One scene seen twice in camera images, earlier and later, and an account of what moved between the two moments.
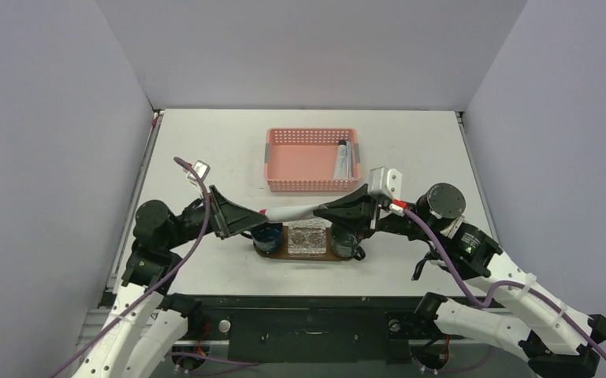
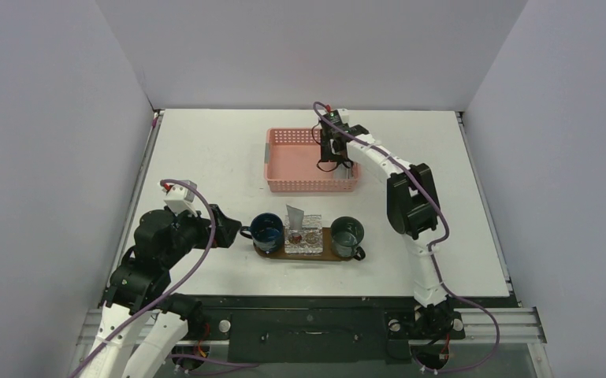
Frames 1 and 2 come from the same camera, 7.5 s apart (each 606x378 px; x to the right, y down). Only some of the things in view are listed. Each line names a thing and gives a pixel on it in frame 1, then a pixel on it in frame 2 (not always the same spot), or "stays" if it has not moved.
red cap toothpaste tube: [288, 213] → [295, 219]
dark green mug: [343, 240] stays
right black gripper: [371, 212] → [331, 147]
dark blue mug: [267, 238] stays
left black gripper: [228, 219] → [226, 227]
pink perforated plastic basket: [303, 160] stays
